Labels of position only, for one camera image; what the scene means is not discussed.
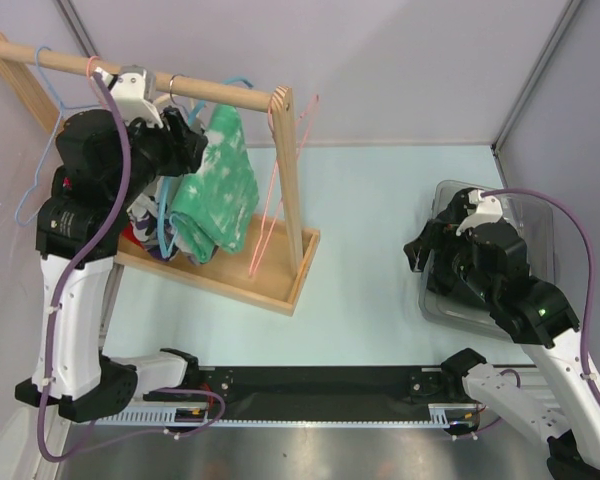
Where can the wooden clothes rack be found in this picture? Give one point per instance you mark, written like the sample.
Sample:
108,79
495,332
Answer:
271,271

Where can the white cable duct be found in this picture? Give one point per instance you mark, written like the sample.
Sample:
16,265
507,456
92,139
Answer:
310,414

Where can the green tie-dye shirt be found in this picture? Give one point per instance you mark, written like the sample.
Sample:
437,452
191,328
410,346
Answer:
213,207

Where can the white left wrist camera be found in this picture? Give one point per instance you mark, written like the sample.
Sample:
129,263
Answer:
132,89

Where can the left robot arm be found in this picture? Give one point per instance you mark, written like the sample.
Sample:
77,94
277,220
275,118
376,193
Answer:
105,167

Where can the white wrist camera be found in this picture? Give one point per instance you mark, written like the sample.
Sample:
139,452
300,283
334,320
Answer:
483,209
132,89

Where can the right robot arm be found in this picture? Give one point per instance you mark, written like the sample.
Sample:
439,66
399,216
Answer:
570,435

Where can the purple camouflage garment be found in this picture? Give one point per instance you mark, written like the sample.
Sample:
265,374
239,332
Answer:
143,215

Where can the blue plastic hanger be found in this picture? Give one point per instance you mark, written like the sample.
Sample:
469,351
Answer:
192,109

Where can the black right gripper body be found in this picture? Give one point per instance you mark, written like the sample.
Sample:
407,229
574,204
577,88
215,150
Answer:
476,279

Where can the red shirt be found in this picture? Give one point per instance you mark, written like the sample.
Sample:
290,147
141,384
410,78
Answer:
128,234

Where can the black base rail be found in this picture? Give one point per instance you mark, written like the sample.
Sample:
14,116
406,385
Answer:
391,386

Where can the pink wire hanger with shirt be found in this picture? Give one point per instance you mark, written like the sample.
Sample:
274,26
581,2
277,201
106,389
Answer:
92,68

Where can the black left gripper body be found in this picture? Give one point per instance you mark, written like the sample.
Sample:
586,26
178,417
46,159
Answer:
157,146

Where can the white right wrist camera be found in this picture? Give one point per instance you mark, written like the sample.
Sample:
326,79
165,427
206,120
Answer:
483,209

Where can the clear plastic bin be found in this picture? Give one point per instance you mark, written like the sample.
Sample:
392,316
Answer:
523,311

